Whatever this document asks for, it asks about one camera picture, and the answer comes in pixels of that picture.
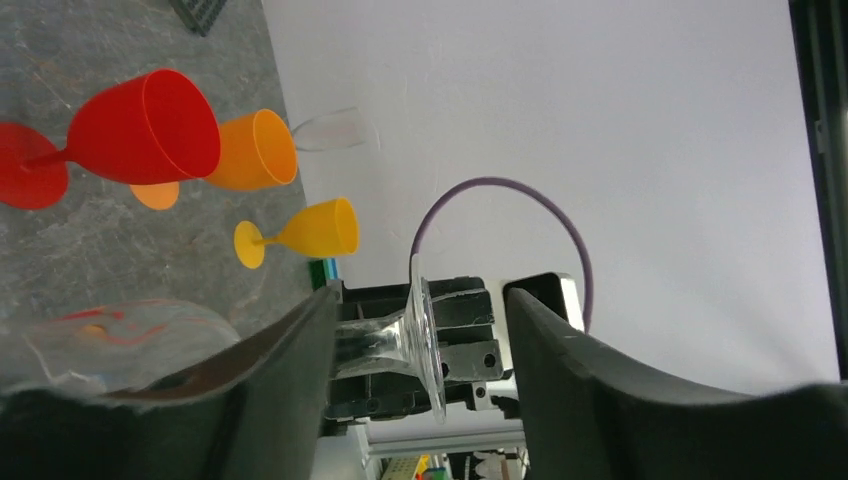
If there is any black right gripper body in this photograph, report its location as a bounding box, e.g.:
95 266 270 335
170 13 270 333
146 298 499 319
324 272 583 436

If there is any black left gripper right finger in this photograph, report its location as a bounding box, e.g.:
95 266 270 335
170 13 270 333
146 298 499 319
506 289 847 479

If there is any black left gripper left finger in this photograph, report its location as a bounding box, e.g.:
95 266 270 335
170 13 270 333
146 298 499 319
1 321 329 479

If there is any yellow wine glass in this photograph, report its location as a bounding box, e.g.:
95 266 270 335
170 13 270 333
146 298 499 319
233 197 360 269

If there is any clear wine glass back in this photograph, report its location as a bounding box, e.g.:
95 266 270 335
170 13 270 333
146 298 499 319
1 256 427 402

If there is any clear wine glass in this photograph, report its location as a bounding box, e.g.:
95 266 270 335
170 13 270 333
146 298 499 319
1 256 427 402
291 107 372 152

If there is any clear wine glass front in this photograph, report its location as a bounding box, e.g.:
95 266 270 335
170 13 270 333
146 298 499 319
291 107 372 152

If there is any orange wine glass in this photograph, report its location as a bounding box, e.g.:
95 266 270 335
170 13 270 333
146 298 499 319
129 108 300 212

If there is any red wine glass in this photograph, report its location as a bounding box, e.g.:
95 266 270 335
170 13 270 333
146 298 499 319
1 69 221 210

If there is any green blue brick stack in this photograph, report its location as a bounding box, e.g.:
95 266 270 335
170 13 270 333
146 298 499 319
308 258 340 290

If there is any dark grey building plate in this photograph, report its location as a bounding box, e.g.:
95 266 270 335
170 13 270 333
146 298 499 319
168 0 227 37

